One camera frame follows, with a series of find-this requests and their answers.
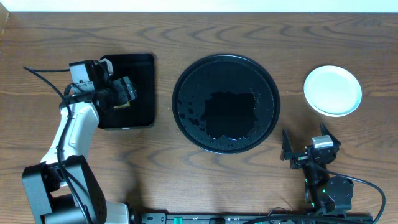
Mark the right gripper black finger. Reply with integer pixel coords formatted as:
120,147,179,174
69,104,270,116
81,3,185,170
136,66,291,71
320,123,341,147
280,129,293,161

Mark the yellow green scrub sponge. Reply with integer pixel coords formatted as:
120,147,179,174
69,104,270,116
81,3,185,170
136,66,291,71
113,101,130,109

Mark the light blue plate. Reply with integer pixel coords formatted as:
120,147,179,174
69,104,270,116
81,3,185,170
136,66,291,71
303,65,363,118

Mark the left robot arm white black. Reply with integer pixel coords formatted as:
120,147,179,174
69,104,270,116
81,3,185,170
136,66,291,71
22,59,136,224

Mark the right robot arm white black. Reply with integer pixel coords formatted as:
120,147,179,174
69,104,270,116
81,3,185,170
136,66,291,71
280,124,354,216

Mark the black rectangular tray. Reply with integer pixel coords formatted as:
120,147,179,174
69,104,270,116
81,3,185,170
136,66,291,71
98,53,155,129

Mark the black round tray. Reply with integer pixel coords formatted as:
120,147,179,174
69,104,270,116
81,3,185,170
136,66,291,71
172,54,280,154

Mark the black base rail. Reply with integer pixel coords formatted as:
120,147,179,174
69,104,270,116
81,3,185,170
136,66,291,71
135,213,373,224

